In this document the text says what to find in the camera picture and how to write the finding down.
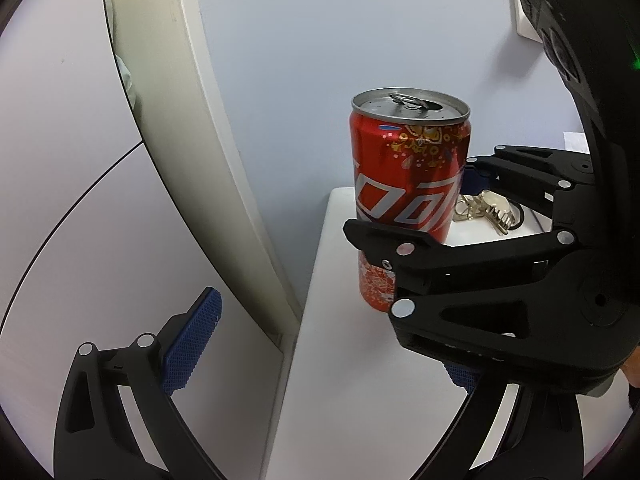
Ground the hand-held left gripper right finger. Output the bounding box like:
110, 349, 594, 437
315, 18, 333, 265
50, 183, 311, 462
415, 360, 586, 480

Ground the metal key bunch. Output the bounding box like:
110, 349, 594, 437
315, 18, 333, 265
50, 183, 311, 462
452, 189, 526, 236

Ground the purple and white tissue pack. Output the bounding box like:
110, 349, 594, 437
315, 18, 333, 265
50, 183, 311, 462
562, 131, 592, 153

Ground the person's right hand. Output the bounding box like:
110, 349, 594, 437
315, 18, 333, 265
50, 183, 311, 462
620, 345, 640, 388

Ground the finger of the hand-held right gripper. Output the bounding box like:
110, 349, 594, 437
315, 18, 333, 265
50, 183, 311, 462
343, 217, 623, 397
465, 144, 594, 233

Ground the cream vertical trim post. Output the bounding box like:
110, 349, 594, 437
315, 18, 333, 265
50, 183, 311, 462
101, 0, 302, 341

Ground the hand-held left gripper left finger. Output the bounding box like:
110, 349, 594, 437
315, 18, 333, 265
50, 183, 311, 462
54, 287, 222, 480

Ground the white nightstand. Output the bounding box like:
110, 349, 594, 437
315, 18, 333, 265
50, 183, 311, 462
262, 186, 621, 480

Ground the red soda can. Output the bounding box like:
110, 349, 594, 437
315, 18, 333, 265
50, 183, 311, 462
347, 87, 472, 313

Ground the white wall socket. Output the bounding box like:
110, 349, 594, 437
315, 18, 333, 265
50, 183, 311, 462
509, 0, 546, 43

